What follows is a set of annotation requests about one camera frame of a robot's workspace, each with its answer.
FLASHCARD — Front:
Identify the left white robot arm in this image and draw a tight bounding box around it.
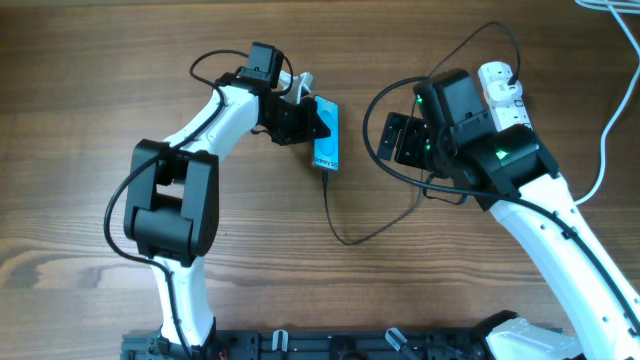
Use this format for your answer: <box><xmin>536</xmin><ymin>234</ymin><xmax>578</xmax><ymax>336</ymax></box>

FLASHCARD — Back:
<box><xmin>115</xmin><ymin>42</ymin><xmax>331</xmax><ymax>359</ymax></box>

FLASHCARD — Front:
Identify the white power strip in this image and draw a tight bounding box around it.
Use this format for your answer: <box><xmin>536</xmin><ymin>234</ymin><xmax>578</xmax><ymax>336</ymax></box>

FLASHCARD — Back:
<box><xmin>478</xmin><ymin>61</ymin><xmax>532</xmax><ymax>132</ymax></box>

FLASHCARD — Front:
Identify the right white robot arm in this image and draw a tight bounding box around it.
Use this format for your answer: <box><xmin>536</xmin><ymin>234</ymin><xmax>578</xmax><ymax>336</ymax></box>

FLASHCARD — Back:
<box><xmin>407</xmin><ymin>69</ymin><xmax>639</xmax><ymax>359</ymax></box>

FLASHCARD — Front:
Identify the black charger cable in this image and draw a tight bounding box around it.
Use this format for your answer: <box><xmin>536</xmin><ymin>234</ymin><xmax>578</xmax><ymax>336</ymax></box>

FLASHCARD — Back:
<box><xmin>321</xmin><ymin>20</ymin><xmax>522</xmax><ymax>247</ymax></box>

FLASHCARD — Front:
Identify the blue Galaxy smartphone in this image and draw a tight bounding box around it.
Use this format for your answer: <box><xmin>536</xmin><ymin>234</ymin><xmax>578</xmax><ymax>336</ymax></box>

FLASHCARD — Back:
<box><xmin>312</xmin><ymin>94</ymin><xmax>341</xmax><ymax>173</ymax></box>

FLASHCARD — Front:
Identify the white power strip cord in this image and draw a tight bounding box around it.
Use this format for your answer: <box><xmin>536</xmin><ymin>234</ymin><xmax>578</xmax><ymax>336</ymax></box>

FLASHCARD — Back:
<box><xmin>573</xmin><ymin>2</ymin><xmax>640</xmax><ymax>207</ymax></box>

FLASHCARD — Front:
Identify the white plug adapter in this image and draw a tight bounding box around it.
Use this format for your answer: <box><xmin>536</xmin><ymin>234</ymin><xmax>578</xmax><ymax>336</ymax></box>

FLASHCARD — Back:
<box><xmin>484</xmin><ymin>79</ymin><xmax>523</xmax><ymax>107</ymax></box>

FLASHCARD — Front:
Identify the white cables top corner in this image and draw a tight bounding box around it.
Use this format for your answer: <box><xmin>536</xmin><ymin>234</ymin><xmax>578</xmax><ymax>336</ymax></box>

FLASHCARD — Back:
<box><xmin>574</xmin><ymin>0</ymin><xmax>640</xmax><ymax>15</ymax></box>

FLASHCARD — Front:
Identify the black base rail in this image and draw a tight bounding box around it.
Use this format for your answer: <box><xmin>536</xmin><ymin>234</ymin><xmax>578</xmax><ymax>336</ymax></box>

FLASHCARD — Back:
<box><xmin>120</xmin><ymin>328</ymin><xmax>501</xmax><ymax>360</ymax></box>

